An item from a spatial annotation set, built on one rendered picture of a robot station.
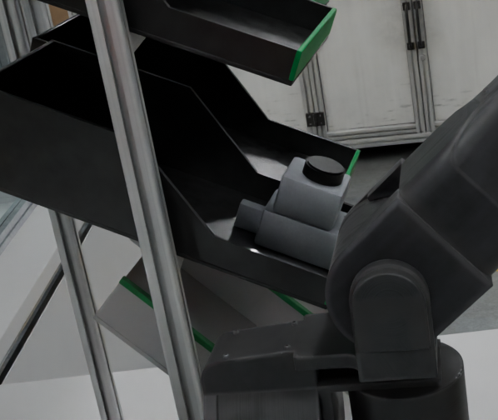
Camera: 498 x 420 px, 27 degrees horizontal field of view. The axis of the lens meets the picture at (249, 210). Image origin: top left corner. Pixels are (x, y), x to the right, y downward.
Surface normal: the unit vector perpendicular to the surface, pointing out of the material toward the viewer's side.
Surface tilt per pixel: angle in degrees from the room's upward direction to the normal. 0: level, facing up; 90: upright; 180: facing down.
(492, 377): 0
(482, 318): 0
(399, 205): 86
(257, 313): 90
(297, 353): 4
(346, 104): 90
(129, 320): 90
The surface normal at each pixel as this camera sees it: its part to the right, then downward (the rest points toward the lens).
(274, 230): -0.25, 0.38
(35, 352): 0.98, -0.13
